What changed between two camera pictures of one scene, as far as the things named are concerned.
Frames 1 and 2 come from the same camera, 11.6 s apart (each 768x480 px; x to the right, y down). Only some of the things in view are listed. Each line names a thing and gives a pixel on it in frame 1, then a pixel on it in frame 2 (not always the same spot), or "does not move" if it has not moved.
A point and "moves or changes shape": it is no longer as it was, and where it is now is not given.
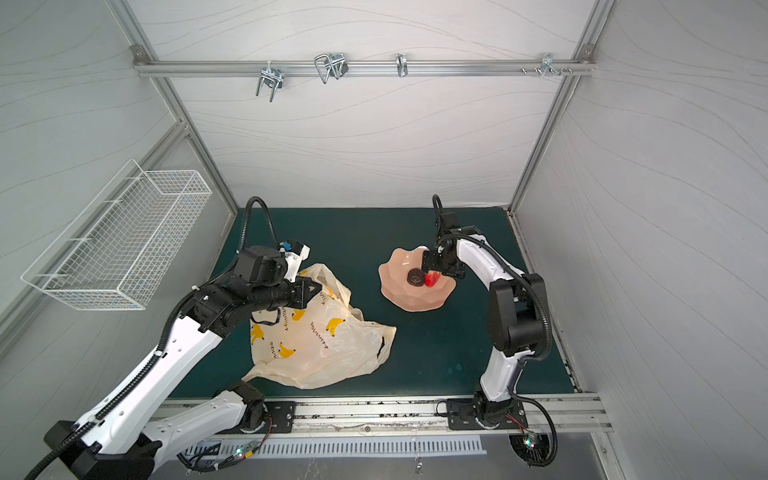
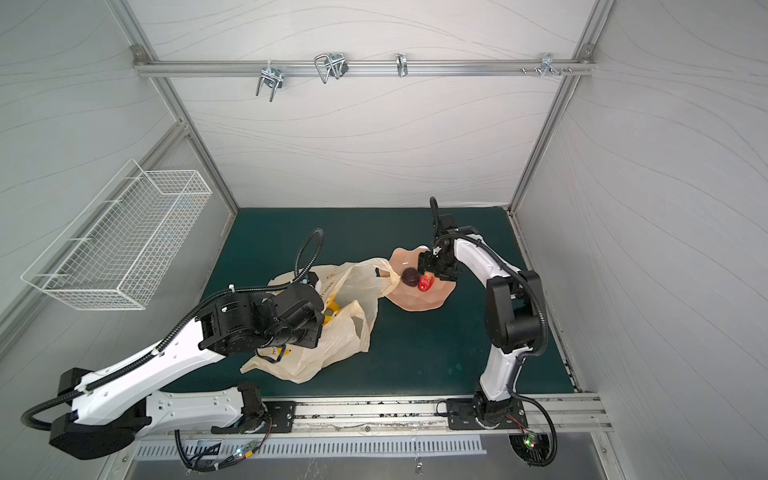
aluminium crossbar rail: [364, 67] does not move
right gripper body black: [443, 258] does not move
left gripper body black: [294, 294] → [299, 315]
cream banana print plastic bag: [324, 344] moves or changes shape
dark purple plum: [415, 277] does not move
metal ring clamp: [402, 68] does not move
